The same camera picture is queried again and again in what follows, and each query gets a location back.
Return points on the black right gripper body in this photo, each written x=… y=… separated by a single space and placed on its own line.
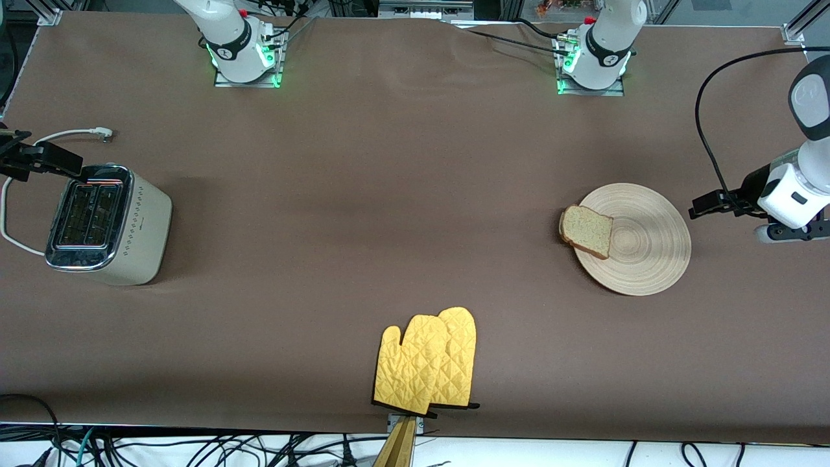
x=26 y=158

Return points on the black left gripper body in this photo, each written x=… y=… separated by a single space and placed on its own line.
x=754 y=183

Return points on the round wooden plate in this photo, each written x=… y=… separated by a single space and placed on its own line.
x=648 y=246

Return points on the brown bread slice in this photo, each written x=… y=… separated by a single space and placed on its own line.
x=587 y=231

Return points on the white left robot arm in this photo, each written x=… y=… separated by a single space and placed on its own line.
x=609 y=39

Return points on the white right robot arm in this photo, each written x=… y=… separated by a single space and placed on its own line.
x=227 y=32

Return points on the cream and chrome toaster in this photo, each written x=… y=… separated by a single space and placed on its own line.
x=139 y=233

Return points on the brown table cover cloth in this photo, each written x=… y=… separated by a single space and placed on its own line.
x=519 y=162

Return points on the yellow quilted oven mitt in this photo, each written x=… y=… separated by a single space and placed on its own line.
x=462 y=350
x=408 y=370

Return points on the grey metal box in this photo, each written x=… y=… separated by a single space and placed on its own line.
x=425 y=8

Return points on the wooden beam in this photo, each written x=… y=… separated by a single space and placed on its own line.
x=399 y=451

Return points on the aluminium frame profile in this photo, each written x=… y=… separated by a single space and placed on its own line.
x=794 y=32
x=50 y=14

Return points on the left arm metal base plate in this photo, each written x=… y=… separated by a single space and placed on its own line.
x=590 y=92

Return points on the small metal bracket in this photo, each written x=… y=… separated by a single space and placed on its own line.
x=420 y=425

